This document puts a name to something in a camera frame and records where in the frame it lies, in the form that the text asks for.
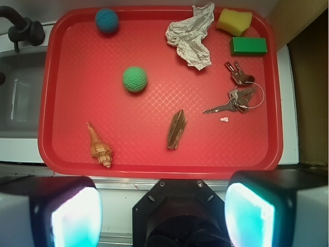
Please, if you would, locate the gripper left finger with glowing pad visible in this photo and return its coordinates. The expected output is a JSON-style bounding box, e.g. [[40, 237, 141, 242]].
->
[[1, 175, 102, 246]]

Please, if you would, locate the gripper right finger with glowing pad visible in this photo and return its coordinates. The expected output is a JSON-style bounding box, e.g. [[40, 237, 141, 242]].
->
[[225, 169, 328, 246]]

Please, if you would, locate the green dimpled ball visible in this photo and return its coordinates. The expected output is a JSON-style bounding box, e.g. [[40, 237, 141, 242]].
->
[[122, 66, 148, 93]]

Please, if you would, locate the blue dimpled ball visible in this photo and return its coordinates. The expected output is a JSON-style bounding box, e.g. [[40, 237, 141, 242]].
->
[[95, 9, 119, 33]]

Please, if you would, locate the brown spiral seashell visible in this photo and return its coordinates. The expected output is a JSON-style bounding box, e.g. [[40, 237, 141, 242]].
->
[[86, 122, 113, 169]]

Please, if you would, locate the small white paper scrap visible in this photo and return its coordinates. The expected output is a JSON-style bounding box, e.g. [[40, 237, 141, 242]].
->
[[220, 117, 229, 122]]

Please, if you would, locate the grey sink basin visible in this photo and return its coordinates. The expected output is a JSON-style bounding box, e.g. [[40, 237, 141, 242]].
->
[[1, 46, 47, 138]]

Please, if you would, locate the bunch of silver keys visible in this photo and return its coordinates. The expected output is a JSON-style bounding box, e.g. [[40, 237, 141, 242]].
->
[[203, 61, 265, 114]]

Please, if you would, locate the brown wood piece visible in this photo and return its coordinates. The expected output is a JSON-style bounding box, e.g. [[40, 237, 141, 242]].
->
[[167, 109, 187, 150]]

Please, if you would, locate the red plastic tray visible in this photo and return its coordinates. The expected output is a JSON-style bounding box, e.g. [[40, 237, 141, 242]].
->
[[38, 7, 283, 179]]

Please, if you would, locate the green rectangular block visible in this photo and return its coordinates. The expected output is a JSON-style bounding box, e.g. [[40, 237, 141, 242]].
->
[[230, 37, 268, 56]]

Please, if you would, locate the black faucet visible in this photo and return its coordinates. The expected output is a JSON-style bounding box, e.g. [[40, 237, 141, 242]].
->
[[1, 6, 46, 52]]

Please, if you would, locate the brown cardboard box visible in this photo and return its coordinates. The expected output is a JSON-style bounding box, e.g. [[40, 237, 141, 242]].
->
[[266, 1, 328, 167]]

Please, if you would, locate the yellow sponge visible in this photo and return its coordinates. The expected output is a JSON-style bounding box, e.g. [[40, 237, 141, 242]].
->
[[216, 9, 253, 37]]

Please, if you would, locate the crumpled white paper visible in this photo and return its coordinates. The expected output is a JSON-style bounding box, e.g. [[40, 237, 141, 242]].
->
[[165, 2, 215, 71]]

